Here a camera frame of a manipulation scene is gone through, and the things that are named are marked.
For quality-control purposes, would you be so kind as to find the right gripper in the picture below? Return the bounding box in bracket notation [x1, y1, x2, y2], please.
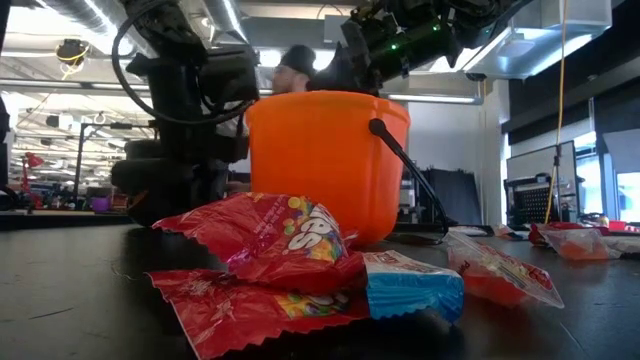
[305, 0, 464, 96]

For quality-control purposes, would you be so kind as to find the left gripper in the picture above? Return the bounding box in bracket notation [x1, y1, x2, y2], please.
[110, 52, 250, 197]

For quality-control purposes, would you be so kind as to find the red Skittles candy packet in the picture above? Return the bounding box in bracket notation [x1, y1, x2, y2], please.
[148, 269, 372, 360]
[152, 192, 369, 297]

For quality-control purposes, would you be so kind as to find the clear packet orange candy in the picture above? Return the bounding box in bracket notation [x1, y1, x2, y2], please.
[538, 227, 621, 262]

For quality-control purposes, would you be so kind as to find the black pumpkin bucket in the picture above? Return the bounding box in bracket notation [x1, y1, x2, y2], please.
[124, 139, 234, 229]

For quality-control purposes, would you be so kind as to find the grey ceiling box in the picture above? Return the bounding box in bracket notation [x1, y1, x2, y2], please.
[323, 14, 351, 47]

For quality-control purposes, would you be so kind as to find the person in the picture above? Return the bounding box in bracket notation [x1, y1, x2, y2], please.
[214, 43, 318, 197]

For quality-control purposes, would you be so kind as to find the orange pumpkin bucket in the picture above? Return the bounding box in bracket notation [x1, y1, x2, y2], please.
[244, 90, 450, 247]

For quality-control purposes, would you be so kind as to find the red desk lamp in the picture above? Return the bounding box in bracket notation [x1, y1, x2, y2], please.
[19, 152, 46, 207]

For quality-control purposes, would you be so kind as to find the black ceiling spotlight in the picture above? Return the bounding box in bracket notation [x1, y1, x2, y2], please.
[55, 38, 92, 66]

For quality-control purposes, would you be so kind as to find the black partition panel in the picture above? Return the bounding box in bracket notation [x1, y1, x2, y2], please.
[422, 167, 484, 226]

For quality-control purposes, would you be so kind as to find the black pegboard rack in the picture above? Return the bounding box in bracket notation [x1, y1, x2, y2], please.
[504, 173, 559, 225]

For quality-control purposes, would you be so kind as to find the black metal stand frame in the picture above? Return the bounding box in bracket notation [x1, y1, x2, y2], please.
[74, 122, 160, 206]

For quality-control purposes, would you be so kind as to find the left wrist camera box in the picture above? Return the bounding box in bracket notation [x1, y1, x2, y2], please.
[199, 47, 261, 109]

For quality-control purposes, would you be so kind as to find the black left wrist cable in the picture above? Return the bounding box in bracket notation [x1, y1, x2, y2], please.
[110, 3, 254, 126]

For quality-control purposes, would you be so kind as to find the silver ventilation duct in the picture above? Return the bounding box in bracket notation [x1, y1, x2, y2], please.
[204, 0, 251, 46]

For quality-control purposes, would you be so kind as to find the yellow hanging cable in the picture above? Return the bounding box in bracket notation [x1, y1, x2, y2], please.
[543, 0, 570, 225]

